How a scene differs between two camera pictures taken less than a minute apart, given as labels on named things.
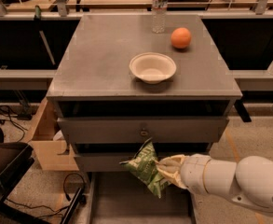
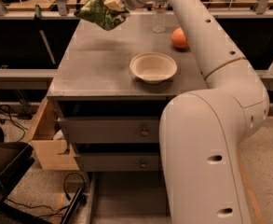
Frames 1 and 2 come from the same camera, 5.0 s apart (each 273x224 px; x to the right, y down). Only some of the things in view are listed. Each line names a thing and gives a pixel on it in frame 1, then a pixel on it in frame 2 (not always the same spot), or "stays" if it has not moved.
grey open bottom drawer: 124,197 stays
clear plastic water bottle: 159,5 stays
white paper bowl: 153,67 stays
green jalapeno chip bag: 144,166 -> 103,16
